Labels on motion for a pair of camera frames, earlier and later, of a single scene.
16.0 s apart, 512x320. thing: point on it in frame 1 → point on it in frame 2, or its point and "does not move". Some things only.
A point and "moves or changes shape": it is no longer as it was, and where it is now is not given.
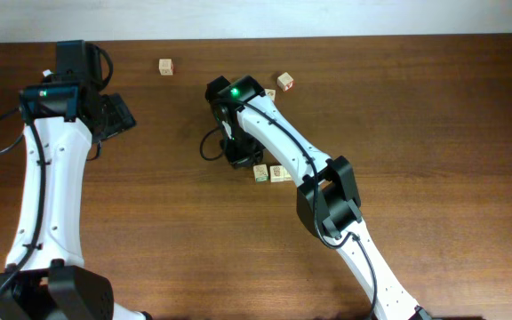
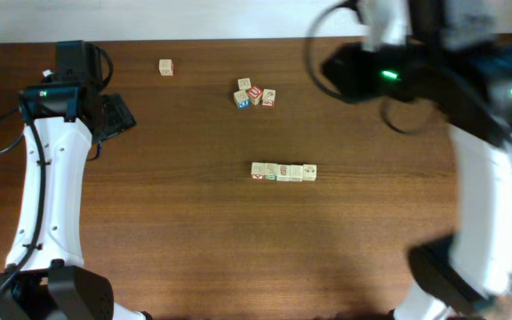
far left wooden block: [165, 67] does not move
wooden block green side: [260, 172] → [270, 171]
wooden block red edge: [270, 92] does not move
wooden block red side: [285, 82] → [257, 171]
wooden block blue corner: [286, 176] moves or changes shape
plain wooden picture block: [276, 173] moves or changes shape
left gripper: [121, 117] does not move
